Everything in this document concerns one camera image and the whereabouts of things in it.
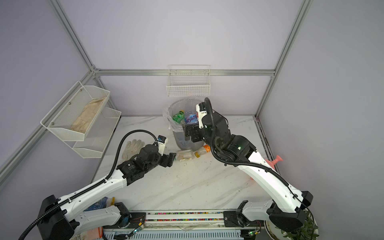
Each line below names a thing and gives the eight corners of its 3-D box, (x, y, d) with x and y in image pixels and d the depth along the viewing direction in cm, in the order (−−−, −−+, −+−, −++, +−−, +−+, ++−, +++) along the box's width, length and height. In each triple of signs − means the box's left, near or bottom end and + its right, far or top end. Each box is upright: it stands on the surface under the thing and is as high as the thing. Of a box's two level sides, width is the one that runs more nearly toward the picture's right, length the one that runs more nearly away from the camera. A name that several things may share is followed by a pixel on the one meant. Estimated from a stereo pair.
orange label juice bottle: (197, 159, 97) (197, 156, 93) (194, 155, 99) (193, 151, 96) (210, 151, 101) (211, 148, 97) (207, 147, 103) (207, 143, 100)
